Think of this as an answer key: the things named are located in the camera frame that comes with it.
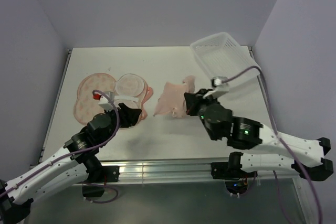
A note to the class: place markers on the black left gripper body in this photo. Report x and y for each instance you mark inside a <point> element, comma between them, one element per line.
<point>113,115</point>

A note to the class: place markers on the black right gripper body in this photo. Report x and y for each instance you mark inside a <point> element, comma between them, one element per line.
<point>201,93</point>

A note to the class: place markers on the pink bra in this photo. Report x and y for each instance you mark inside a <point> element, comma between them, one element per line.
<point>172,100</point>

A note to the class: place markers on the pink floral mesh laundry bag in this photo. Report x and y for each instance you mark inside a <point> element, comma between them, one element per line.
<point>96,90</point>

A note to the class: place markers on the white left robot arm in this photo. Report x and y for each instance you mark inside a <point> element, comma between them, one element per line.
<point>73,163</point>

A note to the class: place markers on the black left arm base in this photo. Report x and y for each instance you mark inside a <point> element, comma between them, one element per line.
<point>98,183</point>

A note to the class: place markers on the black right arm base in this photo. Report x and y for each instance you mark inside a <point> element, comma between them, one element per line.
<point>231,169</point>

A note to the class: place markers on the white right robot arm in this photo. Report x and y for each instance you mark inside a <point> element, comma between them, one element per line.
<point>257,147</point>

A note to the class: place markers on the white perforated plastic basket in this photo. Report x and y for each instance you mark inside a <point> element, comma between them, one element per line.
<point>220,55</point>

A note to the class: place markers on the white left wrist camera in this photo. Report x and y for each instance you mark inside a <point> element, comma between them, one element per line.
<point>106,100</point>

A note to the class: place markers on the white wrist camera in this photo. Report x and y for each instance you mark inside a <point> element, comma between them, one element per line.
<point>106,100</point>
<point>219,85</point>

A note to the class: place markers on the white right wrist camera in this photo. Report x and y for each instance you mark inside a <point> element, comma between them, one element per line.
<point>219,85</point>

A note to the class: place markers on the aluminium rail frame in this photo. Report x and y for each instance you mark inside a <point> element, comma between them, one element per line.
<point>165,163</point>

